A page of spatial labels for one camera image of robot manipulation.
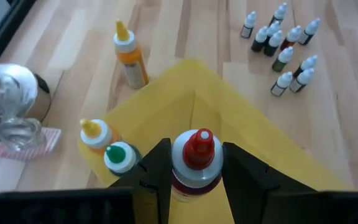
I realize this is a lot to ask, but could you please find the slim orange bottle yellow cap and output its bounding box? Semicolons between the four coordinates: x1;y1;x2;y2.
78;118;122;156

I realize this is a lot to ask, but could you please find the large green bottle green cap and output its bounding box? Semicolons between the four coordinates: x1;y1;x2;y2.
103;141;142;178

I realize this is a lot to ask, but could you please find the large orange bottle yellow cap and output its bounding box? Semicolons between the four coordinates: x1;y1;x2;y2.
112;20;150;90

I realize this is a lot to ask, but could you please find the small red-brown dropper bottle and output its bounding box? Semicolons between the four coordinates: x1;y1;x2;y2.
279;25;303;51

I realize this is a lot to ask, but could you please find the yellow translucent plastic bin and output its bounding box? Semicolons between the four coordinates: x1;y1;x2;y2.
76;58;354;224

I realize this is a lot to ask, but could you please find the black aluminium table frame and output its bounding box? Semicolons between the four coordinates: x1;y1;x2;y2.
0;0;39;65

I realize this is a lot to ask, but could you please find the large dark-red bottle red cap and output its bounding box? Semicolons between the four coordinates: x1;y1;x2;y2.
170;128;224;203

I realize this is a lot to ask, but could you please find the small green dropper bottle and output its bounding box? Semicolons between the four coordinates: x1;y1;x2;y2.
271;46;295;73

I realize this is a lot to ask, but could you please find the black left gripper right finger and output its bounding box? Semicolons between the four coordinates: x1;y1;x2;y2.
221;142;358;224

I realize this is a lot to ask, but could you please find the white lamp shade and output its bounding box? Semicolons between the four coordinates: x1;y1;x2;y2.
0;63;52;124

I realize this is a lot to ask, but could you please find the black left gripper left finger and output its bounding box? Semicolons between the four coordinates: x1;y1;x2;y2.
0;138;173;224

